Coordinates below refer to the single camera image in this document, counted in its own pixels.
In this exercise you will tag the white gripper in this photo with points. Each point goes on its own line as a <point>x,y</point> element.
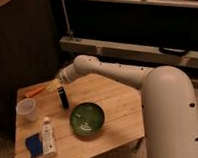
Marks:
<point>65,75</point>

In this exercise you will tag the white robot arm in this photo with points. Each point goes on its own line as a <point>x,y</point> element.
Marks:
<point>169,103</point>

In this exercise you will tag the blue eraser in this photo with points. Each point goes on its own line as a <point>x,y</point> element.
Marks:
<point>34,145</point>

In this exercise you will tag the orange carrot toy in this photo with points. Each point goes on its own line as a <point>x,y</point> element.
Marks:
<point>32,93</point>

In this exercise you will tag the green bowl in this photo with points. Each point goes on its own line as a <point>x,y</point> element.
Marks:
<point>86,119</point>

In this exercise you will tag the clear plastic cup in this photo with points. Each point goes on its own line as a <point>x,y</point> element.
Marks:
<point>27,109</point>

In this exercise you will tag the white tube bottle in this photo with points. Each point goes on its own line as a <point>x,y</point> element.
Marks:
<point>48,139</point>

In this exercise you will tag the long white case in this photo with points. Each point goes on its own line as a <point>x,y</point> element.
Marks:
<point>127,51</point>

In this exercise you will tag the metal pole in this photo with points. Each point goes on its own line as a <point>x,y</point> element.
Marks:
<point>70,34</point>

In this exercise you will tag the black case handle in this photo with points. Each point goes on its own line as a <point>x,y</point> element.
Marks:
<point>178,52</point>

